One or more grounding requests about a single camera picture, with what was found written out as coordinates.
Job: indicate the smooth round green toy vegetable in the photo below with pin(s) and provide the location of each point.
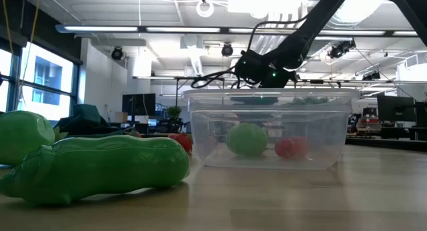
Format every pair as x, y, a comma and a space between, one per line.
247, 139

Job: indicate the pink toy berry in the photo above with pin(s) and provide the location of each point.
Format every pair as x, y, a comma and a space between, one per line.
290, 147

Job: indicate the clear plastic tupperware container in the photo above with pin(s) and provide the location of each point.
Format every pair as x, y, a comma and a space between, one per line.
333, 131

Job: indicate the red toy strawberry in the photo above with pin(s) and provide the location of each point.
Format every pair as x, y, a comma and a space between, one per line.
181, 142

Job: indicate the green toy pea pod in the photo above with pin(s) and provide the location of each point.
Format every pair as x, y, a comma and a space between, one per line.
100, 167

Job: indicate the green toy cabbage white veins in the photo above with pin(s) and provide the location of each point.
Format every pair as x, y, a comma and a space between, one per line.
20, 134

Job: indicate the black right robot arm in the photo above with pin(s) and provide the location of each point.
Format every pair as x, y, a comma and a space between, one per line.
310, 27

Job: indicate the green artificial succulent plant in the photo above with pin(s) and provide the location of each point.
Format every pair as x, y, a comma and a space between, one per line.
310, 100

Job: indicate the small green potted plant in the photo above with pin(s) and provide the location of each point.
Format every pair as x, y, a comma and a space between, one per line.
174, 111

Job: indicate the red and white equipment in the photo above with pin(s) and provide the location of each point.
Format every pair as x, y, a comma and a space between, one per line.
370, 122

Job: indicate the brown cardboard box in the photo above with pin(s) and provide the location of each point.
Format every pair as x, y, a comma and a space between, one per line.
121, 117

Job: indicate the long ceiling light bar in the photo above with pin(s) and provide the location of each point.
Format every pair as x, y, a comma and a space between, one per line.
100, 29

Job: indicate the dark green cloth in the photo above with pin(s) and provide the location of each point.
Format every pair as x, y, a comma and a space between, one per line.
86, 121

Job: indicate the large office window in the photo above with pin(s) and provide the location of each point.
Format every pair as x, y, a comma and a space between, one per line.
46, 74

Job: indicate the black ceiling camera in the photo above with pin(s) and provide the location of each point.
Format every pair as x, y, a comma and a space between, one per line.
340, 50
227, 50
117, 53

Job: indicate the black background rig frame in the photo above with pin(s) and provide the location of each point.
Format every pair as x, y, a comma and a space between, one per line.
177, 90

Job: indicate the black aluminium table frame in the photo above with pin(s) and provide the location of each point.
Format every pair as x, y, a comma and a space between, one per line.
383, 143

